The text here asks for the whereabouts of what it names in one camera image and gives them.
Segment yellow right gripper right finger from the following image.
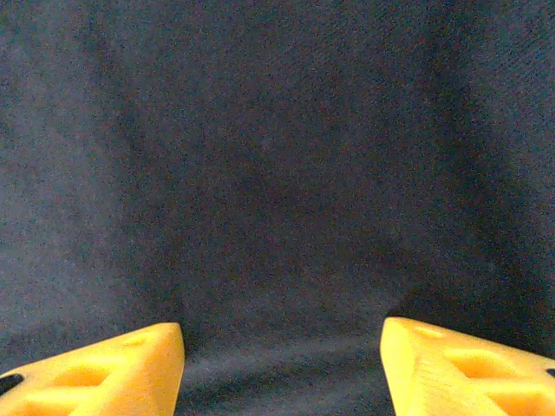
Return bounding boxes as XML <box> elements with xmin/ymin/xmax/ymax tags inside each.
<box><xmin>380</xmin><ymin>316</ymin><xmax>555</xmax><ymax>416</ymax></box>

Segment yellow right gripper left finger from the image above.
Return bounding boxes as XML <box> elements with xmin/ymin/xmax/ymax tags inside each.
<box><xmin>0</xmin><ymin>322</ymin><xmax>186</xmax><ymax>416</ymax></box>

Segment black t-shirt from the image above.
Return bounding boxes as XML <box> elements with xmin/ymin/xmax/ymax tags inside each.
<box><xmin>0</xmin><ymin>0</ymin><xmax>555</xmax><ymax>416</ymax></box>

